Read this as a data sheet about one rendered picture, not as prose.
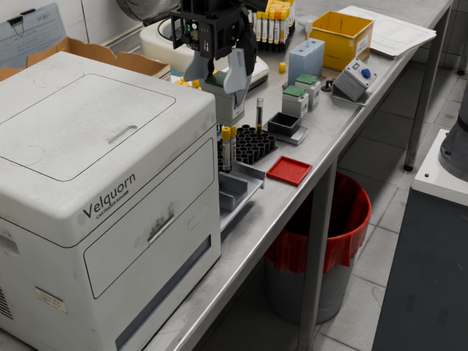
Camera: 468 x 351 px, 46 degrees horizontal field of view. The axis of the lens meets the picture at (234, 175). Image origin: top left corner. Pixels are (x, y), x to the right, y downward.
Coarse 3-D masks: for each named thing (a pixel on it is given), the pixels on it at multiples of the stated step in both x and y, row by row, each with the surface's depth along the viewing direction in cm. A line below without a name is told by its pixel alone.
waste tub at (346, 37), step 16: (320, 16) 145; (336, 16) 147; (352, 16) 145; (320, 32) 138; (336, 32) 150; (352, 32) 147; (368, 32) 142; (336, 48) 138; (352, 48) 136; (368, 48) 146; (336, 64) 140
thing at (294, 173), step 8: (280, 160) 109; (288, 160) 109; (296, 160) 108; (272, 168) 107; (280, 168) 108; (288, 168) 108; (296, 168) 107; (304, 168) 107; (312, 168) 108; (272, 176) 105; (280, 176) 104; (288, 176) 105; (296, 176) 105; (304, 176) 105; (296, 184) 103
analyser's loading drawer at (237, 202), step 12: (240, 168) 99; (252, 168) 98; (228, 180) 95; (240, 180) 93; (252, 180) 98; (264, 180) 98; (228, 192) 96; (240, 192) 95; (252, 192) 95; (228, 204) 91; (240, 204) 93; (228, 216) 91
